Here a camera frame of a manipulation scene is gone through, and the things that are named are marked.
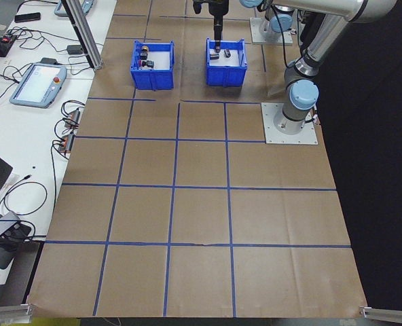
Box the black electronics box red buttons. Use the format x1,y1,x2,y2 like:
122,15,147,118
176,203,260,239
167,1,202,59
0,31,19,57

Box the grey teach pendant with screen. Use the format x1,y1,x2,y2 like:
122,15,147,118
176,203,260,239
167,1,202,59
9,57,69,109

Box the grey docking hub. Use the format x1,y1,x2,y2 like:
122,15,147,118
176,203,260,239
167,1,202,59
0,210,33,239

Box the black smartphone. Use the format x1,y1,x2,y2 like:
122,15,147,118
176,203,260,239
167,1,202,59
14,12,42,23

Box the grey cable adapter box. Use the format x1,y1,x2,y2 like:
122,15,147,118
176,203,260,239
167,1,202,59
63,107,84,128
56,132,77,154

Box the blue bin holding push buttons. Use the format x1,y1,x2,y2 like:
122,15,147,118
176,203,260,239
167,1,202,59
129,39,176,92

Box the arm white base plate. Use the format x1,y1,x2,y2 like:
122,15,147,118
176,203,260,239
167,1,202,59
249,17,294,46
261,102,319,145

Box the black cloth frame cover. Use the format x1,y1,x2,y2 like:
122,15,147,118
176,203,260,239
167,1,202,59
299,0,402,315

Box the aluminium profile post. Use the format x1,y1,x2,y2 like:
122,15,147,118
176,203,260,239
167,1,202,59
60,0,105,71

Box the blue bin holding batteries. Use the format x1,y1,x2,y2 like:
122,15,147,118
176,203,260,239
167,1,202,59
205,37,249,88

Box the aluminium profile bar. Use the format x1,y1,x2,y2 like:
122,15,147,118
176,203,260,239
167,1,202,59
358,305,402,326
0,302,36,326

